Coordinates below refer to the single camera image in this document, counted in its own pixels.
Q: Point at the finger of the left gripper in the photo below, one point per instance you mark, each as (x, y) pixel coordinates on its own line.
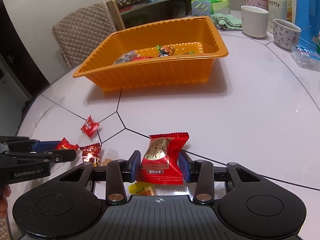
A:
(44, 146)
(54, 157)

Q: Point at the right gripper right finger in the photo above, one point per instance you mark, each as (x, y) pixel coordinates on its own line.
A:
(200, 172)

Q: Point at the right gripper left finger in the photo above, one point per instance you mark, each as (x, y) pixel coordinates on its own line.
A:
(118, 172)

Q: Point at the yellow snack packet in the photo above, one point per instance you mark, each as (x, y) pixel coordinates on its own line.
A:
(142, 189)

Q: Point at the red gold patterned snack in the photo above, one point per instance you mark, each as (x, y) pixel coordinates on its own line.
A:
(91, 154)

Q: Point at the large red snack packet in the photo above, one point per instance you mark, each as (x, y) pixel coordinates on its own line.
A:
(159, 164)

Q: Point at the small red candy packet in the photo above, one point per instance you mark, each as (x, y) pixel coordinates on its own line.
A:
(90, 127)

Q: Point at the silver grey snack packet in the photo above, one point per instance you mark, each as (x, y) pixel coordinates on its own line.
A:
(126, 57)

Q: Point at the green black snack bag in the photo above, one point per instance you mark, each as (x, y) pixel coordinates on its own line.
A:
(164, 51)

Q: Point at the person's left hand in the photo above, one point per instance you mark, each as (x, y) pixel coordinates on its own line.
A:
(6, 192)

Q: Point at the red packet in tray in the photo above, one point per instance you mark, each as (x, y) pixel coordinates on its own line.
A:
(141, 58)

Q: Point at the quilted beige chair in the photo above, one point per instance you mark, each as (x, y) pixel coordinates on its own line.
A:
(81, 31)

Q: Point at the orange plastic tray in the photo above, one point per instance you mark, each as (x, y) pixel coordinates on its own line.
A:
(197, 45)

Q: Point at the wooden shelf unit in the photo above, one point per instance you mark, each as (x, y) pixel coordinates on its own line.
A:
(148, 11)

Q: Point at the green cloth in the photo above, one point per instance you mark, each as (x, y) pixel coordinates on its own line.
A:
(226, 22)

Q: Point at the clear toothpick box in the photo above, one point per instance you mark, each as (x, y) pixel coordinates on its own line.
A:
(305, 58)

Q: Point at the patterned small cup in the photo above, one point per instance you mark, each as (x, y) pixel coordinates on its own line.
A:
(286, 34)

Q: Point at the white mug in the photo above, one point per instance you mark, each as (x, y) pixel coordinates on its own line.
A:
(254, 21)

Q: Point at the grey phone stand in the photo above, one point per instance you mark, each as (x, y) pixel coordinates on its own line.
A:
(201, 8)

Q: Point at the green tissue pack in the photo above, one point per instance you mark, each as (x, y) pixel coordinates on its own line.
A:
(218, 6)

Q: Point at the white miffy bottle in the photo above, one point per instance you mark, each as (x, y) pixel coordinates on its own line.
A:
(277, 9)

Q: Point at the blue thermos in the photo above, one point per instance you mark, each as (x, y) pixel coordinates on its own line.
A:
(307, 18)

